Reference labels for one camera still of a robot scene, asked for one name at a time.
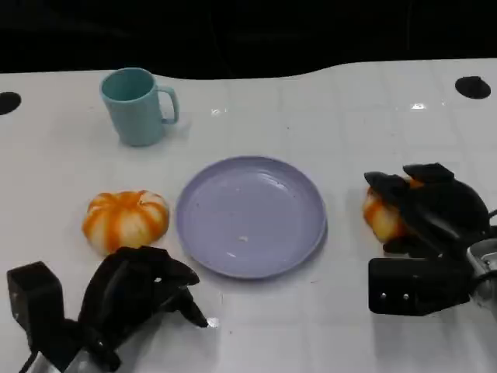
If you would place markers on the pale green mug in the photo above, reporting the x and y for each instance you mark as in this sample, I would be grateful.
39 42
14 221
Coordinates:
134 112

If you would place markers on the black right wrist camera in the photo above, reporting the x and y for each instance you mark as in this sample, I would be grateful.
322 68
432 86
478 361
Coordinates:
411 285

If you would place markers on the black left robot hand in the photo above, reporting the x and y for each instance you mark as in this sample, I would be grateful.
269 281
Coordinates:
124 287

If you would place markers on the lilac plate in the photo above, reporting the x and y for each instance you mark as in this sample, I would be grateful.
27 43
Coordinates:
248 217

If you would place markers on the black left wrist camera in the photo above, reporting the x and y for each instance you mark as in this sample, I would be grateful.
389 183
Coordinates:
35 295

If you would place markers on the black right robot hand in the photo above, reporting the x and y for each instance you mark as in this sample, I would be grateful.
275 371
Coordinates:
446 210

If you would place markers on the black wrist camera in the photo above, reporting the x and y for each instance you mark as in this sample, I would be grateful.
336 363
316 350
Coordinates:
35 295
411 285

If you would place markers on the orange and white bread roll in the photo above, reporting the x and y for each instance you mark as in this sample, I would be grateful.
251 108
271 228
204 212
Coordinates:
382 219
124 223

